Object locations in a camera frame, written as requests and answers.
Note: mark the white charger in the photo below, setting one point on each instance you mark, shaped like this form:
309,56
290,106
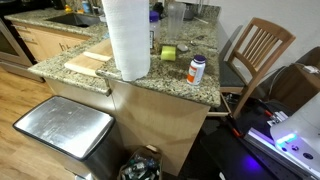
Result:
311,69

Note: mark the thin white strip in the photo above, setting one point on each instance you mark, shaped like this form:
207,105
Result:
201,20

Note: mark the white paper towel roll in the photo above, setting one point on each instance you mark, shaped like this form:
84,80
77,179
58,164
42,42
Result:
128,36

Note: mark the stainless steel oven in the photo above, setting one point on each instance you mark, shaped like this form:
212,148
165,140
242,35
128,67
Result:
10,46

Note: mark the small yellow item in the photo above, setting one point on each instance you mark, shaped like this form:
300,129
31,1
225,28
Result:
68,8

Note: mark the small wooden strip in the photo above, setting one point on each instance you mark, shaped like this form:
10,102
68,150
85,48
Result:
96,56

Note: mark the tall clear plastic jar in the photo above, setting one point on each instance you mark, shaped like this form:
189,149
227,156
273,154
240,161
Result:
176,20

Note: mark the metal pot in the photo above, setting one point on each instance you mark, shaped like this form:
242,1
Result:
190,11

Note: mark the stainless steel trash can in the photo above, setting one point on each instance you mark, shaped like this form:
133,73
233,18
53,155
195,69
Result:
66,125

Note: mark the small grey oval object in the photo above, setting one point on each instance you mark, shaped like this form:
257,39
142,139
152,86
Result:
182,47

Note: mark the black floor mat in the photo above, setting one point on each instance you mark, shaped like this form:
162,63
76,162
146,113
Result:
226,156

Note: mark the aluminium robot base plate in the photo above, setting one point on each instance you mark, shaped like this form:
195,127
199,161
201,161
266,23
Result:
266,141

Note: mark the dark bottle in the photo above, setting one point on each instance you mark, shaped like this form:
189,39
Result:
158,8

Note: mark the brown cardboard box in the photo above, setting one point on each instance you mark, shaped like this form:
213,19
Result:
296,86

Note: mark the dark kitchen sink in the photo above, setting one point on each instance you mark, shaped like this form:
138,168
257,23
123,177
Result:
73,20

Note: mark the wooden chair with grey cushion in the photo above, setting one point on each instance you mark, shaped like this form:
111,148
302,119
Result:
230,76

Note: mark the white pill bottle orange label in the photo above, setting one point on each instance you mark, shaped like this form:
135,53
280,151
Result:
196,70

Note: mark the wooden lower kitchen cabinet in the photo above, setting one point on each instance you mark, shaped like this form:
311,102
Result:
50,43

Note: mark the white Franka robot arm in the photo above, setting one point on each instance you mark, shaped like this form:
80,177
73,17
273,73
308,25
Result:
300,123

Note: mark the wooden counter base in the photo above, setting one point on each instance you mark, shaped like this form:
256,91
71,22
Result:
156,123

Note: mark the clear jar with blue lid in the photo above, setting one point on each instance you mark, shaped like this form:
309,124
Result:
154,28

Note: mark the yellow sponge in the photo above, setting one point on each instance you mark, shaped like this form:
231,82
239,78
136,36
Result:
168,53

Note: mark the paper bag with trash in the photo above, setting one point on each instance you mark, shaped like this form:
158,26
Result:
141,166

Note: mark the wooden cutting board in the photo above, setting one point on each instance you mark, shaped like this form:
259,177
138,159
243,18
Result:
86,63

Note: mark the blue bottle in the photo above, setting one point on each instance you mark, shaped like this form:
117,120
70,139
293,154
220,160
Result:
86,6

